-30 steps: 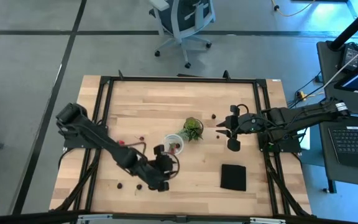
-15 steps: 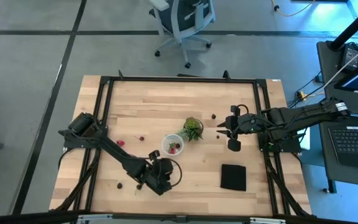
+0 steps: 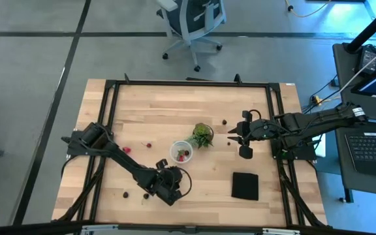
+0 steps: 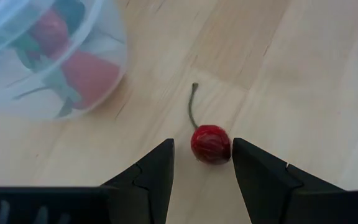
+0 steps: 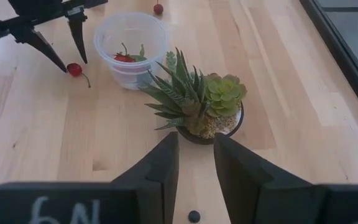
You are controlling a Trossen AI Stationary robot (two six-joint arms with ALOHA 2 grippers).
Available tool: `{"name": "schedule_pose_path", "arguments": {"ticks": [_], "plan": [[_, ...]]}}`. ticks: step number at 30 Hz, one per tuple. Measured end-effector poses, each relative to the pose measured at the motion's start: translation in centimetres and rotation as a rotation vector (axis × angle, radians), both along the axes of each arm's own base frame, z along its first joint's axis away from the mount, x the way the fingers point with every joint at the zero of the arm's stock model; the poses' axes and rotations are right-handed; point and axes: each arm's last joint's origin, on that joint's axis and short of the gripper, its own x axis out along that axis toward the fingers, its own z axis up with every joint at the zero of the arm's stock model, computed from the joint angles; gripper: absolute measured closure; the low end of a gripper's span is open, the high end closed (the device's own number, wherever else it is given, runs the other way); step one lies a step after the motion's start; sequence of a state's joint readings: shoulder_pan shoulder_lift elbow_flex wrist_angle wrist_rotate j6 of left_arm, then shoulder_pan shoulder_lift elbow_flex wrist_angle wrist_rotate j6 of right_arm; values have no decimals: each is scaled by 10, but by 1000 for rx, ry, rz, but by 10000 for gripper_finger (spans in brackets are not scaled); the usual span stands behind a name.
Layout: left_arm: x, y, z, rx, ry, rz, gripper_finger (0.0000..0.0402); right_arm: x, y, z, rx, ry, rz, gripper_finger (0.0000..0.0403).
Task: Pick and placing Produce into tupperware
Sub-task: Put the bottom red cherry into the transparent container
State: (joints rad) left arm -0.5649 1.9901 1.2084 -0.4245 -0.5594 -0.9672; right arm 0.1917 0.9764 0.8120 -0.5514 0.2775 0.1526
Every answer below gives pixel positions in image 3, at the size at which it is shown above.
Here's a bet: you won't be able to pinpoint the black side desk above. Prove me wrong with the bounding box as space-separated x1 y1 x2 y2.
332 42 376 198

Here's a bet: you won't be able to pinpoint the black folded cloth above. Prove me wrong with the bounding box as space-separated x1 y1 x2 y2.
230 172 260 201

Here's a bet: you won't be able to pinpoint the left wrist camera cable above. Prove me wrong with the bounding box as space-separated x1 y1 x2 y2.
174 166 193 198

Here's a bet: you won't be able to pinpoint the white cable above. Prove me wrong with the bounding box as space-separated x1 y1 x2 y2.
337 40 376 94

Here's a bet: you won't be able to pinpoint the yellow cable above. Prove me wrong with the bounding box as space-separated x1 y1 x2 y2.
285 0 332 18

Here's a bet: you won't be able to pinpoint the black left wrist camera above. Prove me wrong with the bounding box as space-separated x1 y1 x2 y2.
157 191 183 207

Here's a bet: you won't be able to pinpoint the black stand pole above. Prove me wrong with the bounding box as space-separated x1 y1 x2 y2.
344 0 376 54

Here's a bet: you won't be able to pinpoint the black power adapter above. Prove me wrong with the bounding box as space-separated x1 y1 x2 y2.
354 44 376 76

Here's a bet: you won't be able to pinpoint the white and grey office chair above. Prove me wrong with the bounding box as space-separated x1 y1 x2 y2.
156 0 227 72

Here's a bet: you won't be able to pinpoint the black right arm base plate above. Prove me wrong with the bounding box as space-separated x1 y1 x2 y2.
270 134 317 161

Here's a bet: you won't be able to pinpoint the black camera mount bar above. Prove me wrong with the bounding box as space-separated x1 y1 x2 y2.
0 220 376 235

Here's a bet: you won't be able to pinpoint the potted artificial succulent plant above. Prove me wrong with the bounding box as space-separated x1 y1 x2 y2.
185 122 215 150

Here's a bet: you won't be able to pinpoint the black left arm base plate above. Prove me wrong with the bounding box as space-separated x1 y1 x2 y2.
66 130 114 157

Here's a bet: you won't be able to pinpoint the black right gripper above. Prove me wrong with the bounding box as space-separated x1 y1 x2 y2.
228 110 282 146

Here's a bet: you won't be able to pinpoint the clear round plastic container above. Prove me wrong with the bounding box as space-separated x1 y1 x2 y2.
169 140 195 165

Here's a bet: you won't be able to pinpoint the black laptop keyboard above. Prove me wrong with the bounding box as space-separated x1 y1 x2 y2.
343 125 376 179

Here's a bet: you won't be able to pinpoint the black floor cables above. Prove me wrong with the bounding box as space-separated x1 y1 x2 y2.
300 74 341 115

